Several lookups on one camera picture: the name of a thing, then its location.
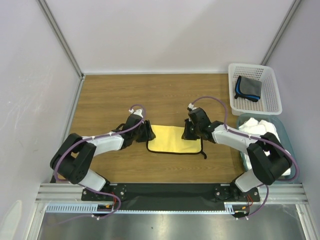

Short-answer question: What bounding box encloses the dark grey towel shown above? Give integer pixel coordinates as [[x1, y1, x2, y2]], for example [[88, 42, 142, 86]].
[[146, 124, 207, 159]]

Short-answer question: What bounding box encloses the white towel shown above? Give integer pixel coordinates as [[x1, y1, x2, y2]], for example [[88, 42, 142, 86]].
[[238, 117, 291, 177]]

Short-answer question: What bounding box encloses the blue and grey towel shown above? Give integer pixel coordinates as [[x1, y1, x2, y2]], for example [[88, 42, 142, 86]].
[[234, 76, 262, 103]]

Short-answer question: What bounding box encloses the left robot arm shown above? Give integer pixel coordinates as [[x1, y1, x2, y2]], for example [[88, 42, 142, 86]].
[[50, 111, 156, 200]]

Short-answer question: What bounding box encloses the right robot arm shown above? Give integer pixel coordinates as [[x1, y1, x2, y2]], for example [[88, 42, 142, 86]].
[[182, 104, 293, 201]]

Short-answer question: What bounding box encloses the clear teal plastic bin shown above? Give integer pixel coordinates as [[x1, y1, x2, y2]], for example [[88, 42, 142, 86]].
[[236, 113, 301, 185]]

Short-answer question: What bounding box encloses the white perforated plastic basket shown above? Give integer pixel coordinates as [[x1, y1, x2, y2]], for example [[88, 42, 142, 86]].
[[228, 63, 283, 116]]

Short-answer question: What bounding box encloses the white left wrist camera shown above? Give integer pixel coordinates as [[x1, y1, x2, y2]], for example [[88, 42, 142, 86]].
[[128, 108, 145, 119]]

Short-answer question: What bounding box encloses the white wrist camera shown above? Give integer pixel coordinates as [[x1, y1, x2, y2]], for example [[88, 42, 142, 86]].
[[187, 103, 197, 112], [128, 108, 145, 119]]

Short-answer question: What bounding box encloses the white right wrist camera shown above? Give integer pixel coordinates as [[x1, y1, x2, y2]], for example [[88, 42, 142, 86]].
[[187, 103, 197, 112]]

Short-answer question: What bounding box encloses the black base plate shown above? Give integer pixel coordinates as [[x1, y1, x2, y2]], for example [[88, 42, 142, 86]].
[[81, 182, 261, 212]]

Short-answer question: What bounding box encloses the grey slotted cable duct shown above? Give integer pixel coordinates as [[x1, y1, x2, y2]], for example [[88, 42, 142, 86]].
[[45, 203, 246, 215]]

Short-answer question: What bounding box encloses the aluminium frame rail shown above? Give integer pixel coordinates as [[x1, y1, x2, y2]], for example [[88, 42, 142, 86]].
[[35, 183, 309, 205]]

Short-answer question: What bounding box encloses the right aluminium corner post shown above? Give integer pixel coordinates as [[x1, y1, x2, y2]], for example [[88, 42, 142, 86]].
[[260, 0, 304, 66]]

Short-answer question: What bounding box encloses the aluminium corner post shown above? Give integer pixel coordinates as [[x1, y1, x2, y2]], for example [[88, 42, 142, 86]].
[[260, 0, 304, 66], [36, 0, 84, 80]]

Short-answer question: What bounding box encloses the left aluminium corner post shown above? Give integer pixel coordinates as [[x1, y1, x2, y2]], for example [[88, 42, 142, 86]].
[[36, 0, 84, 80]]

